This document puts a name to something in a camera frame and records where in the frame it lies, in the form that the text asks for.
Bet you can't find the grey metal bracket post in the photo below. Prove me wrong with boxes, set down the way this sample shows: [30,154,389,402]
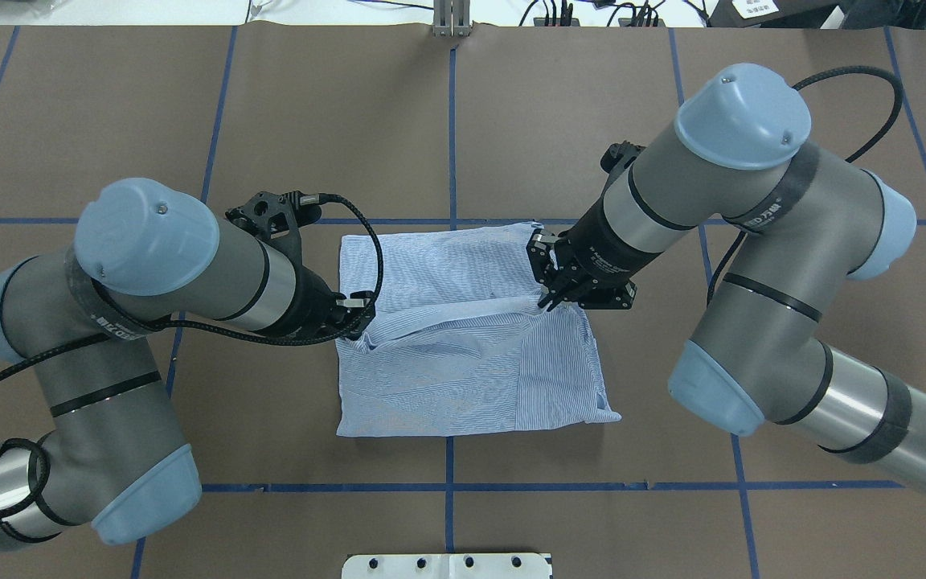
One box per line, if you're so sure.
[432,0,473,38]

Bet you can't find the blue striped button-up shirt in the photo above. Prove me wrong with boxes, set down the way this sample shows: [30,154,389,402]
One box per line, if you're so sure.
[337,221,621,437]

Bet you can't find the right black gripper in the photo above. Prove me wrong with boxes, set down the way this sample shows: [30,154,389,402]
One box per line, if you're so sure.
[527,207,638,311]

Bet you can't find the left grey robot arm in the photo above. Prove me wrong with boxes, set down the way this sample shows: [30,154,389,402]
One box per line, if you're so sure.
[0,179,381,554]

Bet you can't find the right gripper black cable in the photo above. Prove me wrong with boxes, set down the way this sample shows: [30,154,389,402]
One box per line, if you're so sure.
[704,66,904,306]

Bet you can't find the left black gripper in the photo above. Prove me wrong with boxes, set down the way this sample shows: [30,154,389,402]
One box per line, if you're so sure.
[269,266,375,341]

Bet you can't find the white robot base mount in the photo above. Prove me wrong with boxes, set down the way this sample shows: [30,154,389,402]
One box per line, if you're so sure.
[341,552,555,578]

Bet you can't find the black box with label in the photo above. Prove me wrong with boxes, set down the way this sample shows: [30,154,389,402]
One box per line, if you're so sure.
[707,1,839,29]

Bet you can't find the black cables behind table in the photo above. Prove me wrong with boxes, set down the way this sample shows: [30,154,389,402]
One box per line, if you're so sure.
[518,0,711,28]

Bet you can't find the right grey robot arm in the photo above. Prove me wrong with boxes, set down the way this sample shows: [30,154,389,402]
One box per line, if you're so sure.
[525,63,926,494]

